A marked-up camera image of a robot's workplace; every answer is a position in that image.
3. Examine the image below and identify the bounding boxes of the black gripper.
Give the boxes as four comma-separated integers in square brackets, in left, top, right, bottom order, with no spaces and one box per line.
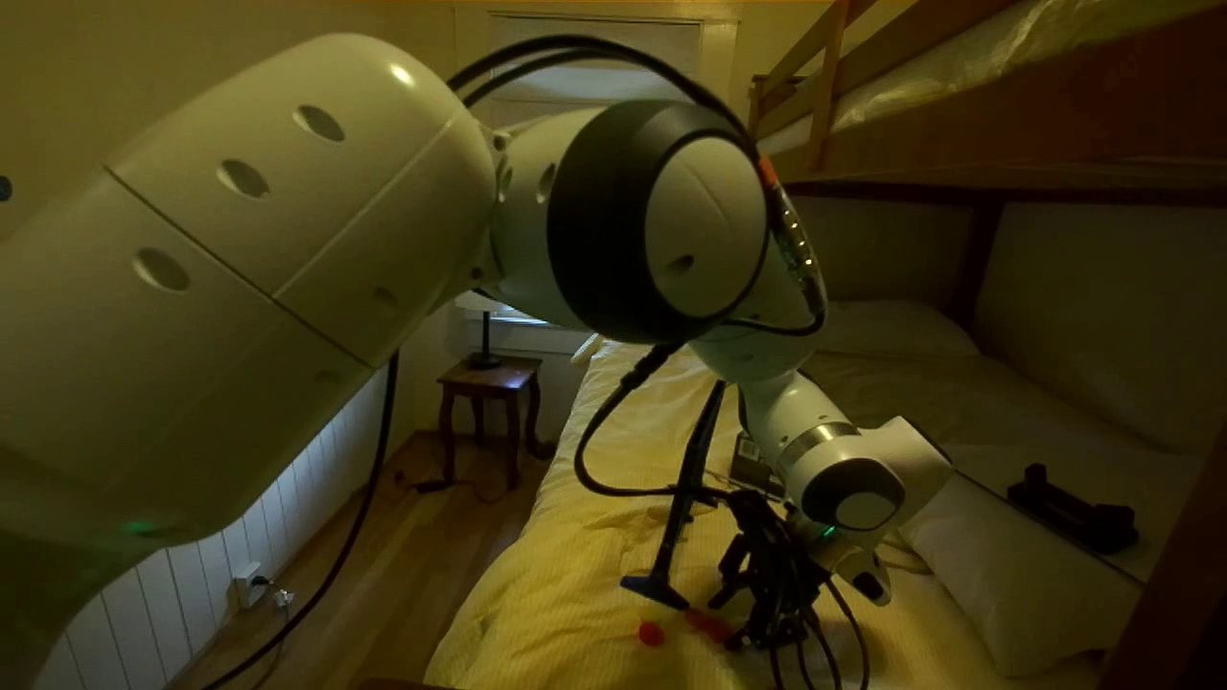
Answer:
[711,492,837,651]

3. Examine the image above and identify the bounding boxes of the yellow bed blanket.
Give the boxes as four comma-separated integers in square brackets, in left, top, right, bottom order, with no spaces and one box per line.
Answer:
[422,339,973,690]

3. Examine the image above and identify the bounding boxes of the white bed pillow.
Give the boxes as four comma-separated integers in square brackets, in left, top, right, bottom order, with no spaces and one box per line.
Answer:
[895,473,1147,681]

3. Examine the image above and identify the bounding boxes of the white sheeted bed mattress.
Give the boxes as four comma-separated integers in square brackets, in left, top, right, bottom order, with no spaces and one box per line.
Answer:
[799,341,1221,592]

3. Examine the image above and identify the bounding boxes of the black handheld device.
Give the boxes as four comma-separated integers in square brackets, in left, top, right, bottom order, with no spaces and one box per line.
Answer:
[1005,459,1143,557]

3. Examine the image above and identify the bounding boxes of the small dark side table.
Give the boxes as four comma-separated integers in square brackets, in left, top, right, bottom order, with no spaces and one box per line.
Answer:
[432,357,551,493]

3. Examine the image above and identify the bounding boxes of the dark table lamp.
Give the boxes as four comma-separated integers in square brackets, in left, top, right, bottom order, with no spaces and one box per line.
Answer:
[464,302,506,377]

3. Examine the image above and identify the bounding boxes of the white ribbed radiator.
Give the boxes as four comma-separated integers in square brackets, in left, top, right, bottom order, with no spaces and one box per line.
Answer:
[29,368,398,690]

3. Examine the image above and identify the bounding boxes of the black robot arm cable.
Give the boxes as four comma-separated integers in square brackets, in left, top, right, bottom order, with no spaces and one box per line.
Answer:
[446,33,878,690]

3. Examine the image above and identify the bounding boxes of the thick black base cable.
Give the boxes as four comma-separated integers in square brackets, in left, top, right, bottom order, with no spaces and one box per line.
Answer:
[203,348,407,690]

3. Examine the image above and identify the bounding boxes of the white wall plug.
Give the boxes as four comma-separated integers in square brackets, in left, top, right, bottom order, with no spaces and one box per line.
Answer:
[225,566,298,619]

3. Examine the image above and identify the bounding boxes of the wooden bunk bed frame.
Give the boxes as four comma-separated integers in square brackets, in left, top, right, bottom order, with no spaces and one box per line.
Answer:
[743,0,1227,690]

